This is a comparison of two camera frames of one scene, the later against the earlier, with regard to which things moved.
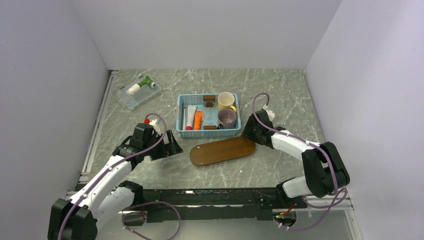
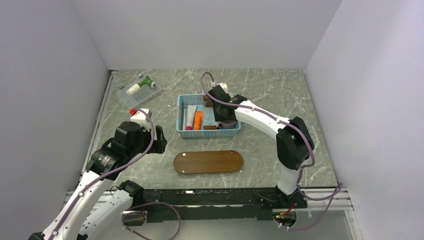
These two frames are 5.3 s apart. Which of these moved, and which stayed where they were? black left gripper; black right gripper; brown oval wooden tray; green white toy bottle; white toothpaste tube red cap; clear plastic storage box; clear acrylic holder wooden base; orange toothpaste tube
Moved: black right gripper; black left gripper; brown oval wooden tray
Stayed: orange toothpaste tube; clear plastic storage box; white toothpaste tube red cap; green white toy bottle; clear acrylic holder wooden base
